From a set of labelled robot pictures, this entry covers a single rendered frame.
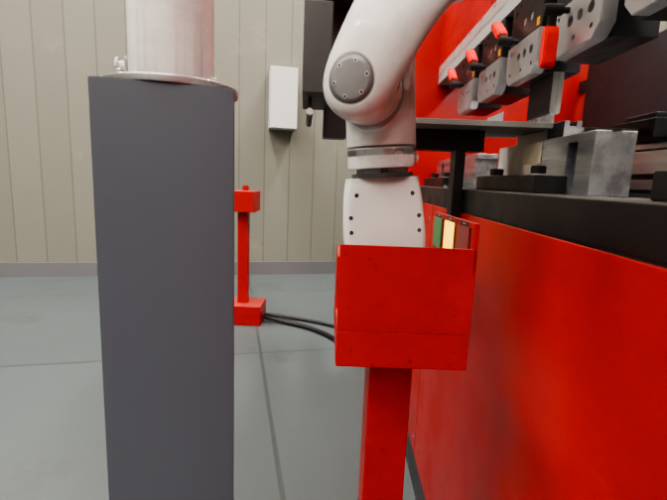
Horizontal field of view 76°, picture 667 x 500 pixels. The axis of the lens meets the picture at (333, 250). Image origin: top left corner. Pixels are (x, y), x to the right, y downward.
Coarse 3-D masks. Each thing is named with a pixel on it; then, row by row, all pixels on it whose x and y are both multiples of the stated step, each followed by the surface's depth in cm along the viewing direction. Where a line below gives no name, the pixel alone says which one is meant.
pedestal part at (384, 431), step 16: (368, 368) 60; (384, 368) 59; (400, 368) 59; (368, 384) 60; (384, 384) 60; (400, 384) 60; (368, 400) 60; (384, 400) 60; (400, 400) 60; (368, 416) 60; (384, 416) 60; (400, 416) 60; (368, 432) 61; (384, 432) 61; (400, 432) 61; (368, 448) 61; (384, 448) 61; (400, 448) 61; (368, 464) 62; (384, 464) 62; (400, 464) 62; (368, 480) 62; (384, 480) 62; (400, 480) 62; (368, 496) 62; (384, 496) 62; (400, 496) 62
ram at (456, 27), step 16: (480, 0) 115; (496, 0) 103; (512, 0) 93; (448, 16) 153; (464, 16) 132; (480, 16) 115; (496, 16) 102; (512, 16) 96; (448, 32) 152; (464, 32) 131; (480, 32) 114; (448, 48) 151; (448, 80) 158
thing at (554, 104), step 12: (552, 72) 80; (564, 72) 79; (540, 84) 84; (552, 84) 79; (540, 96) 84; (552, 96) 80; (528, 108) 89; (540, 108) 84; (552, 108) 80; (528, 120) 90; (540, 120) 86; (552, 120) 81
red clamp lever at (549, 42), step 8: (544, 8) 67; (552, 8) 67; (560, 8) 67; (568, 8) 67; (552, 16) 67; (560, 16) 68; (552, 24) 68; (544, 32) 68; (552, 32) 67; (544, 40) 68; (552, 40) 68; (544, 48) 68; (552, 48) 68; (544, 56) 68; (552, 56) 68; (544, 64) 68; (552, 64) 68
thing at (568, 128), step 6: (558, 126) 75; (564, 126) 73; (570, 126) 73; (576, 126) 73; (552, 132) 78; (558, 132) 75; (564, 132) 74; (570, 132) 74; (576, 132) 74; (552, 138) 77
